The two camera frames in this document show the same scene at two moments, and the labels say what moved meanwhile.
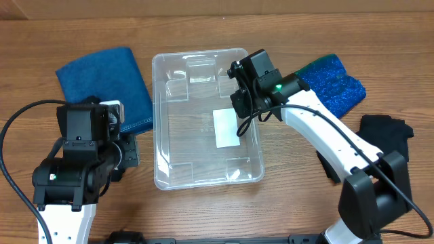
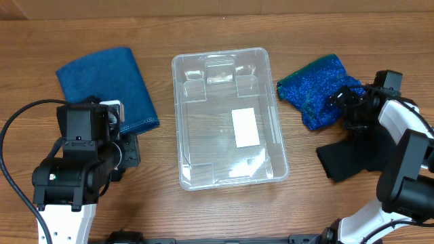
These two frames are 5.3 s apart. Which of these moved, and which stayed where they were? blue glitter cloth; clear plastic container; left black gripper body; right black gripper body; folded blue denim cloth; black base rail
Moved: right black gripper body; clear plastic container
Stayed: left black gripper body; folded blue denim cloth; blue glitter cloth; black base rail
